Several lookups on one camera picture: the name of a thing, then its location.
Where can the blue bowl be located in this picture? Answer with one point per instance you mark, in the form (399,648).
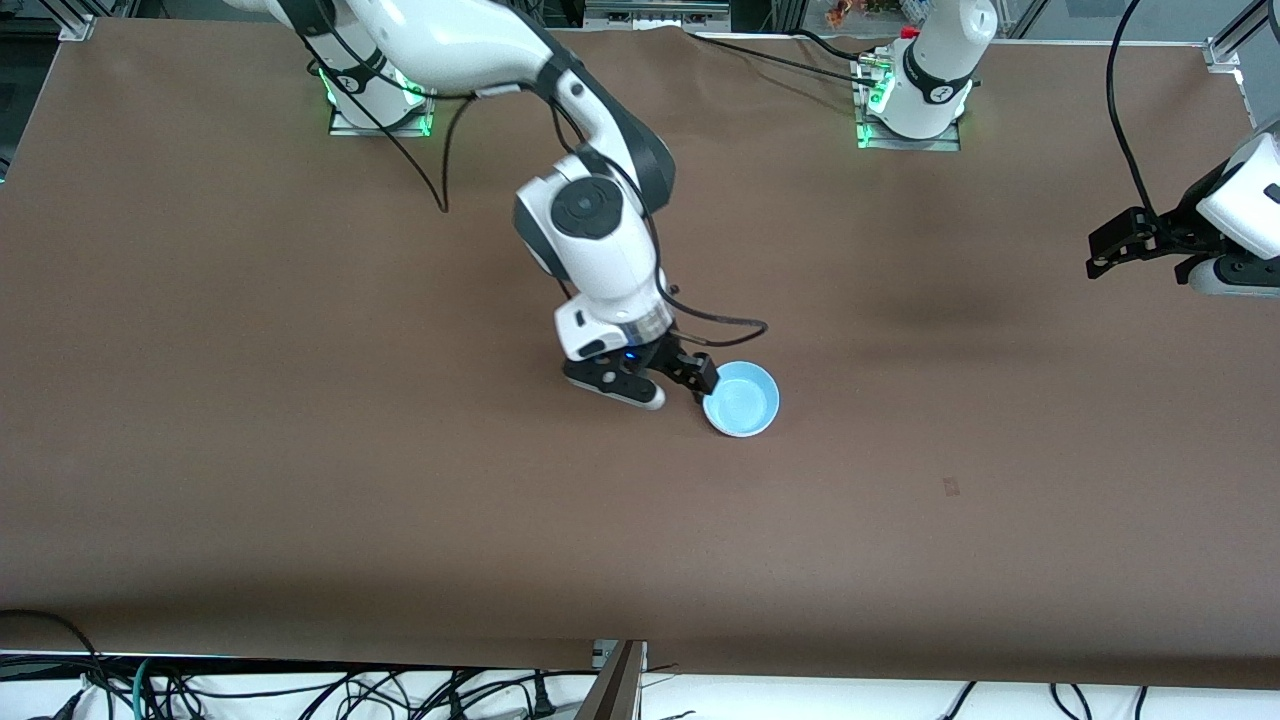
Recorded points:
(741,398)

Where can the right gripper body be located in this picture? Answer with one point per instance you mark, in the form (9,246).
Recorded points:
(667,354)

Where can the grey metal device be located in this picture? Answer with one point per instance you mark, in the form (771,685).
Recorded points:
(655,12)

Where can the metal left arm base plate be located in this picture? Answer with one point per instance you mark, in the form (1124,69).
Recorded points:
(945,143)

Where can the aluminium frame corner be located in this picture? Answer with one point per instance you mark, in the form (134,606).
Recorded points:
(78,22)
(1228,52)

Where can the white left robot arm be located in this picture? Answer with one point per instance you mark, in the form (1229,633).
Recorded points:
(930,70)

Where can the colourful small toys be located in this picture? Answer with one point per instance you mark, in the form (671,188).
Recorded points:
(860,12)

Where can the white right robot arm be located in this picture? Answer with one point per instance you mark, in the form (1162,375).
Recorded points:
(600,250)

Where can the brown table cover sheet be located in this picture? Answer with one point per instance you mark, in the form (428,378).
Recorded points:
(300,520)

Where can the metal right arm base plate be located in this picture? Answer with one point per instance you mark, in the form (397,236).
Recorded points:
(345,125)

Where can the aluminium profile post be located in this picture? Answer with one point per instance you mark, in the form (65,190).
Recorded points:
(612,690)

